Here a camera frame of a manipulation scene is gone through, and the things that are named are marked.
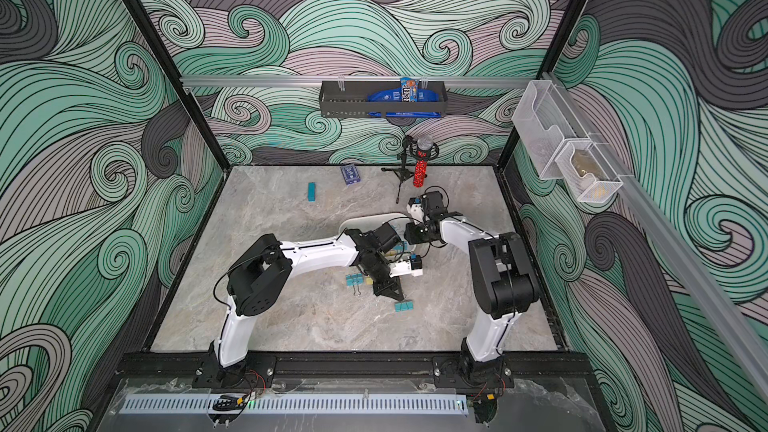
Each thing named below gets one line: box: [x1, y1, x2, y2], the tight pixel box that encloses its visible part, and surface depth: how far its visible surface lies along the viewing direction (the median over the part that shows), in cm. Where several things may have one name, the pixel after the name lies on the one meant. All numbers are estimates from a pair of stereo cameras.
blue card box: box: [340, 164, 361, 185], surface depth 119 cm
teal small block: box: [307, 182, 317, 202], surface depth 116 cm
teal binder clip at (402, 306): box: [395, 301, 413, 312], surface depth 85 cm
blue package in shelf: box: [367, 78, 442, 118], surface depth 93 cm
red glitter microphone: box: [413, 135, 433, 188], surface depth 95 cm
